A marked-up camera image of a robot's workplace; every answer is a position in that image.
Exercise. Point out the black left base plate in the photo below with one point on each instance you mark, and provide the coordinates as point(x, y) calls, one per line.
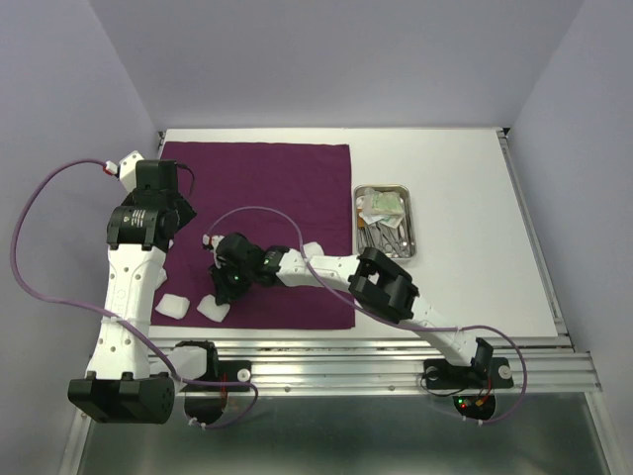
point(206, 404)

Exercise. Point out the aluminium rail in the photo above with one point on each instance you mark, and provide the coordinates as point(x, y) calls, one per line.
point(384, 367)
point(540, 260)

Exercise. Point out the stainless steel tray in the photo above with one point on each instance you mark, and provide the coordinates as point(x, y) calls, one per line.
point(407, 221)

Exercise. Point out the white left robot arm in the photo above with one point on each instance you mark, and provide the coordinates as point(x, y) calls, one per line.
point(121, 385)

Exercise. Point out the purple cloth mat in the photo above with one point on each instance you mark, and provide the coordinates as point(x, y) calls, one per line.
point(272, 193)

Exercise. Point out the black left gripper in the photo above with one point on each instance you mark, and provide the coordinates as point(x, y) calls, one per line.
point(186, 210)

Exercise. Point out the aluminium right side rail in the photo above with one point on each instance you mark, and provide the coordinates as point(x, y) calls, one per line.
point(540, 260)

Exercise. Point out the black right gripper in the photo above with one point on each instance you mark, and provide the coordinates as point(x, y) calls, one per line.
point(223, 292)

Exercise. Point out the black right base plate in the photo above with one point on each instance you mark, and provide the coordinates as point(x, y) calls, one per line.
point(472, 388)

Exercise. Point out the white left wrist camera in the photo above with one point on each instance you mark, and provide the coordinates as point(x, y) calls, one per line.
point(125, 170)

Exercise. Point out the green gauze bag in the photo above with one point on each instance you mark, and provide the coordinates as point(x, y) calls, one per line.
point(385, 203)

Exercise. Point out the steel forceps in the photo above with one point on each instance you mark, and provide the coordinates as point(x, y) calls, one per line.
point(402, 239)
point(368, 238)

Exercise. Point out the curved forceps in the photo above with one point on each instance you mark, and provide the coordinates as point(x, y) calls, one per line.
point(389, 244)

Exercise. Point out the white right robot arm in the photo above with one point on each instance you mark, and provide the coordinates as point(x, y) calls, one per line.
point(377, 284)

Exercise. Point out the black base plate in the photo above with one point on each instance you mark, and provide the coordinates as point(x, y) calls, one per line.
point(472, 388)
point(206, 404)

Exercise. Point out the white gauze pad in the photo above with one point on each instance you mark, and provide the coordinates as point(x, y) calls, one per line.
point(173, 306)
point(211, 310)
point(312, 249)
point(162, 276)

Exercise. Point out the aluminium front rail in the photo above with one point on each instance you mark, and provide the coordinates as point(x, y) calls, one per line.
point(384, 367)

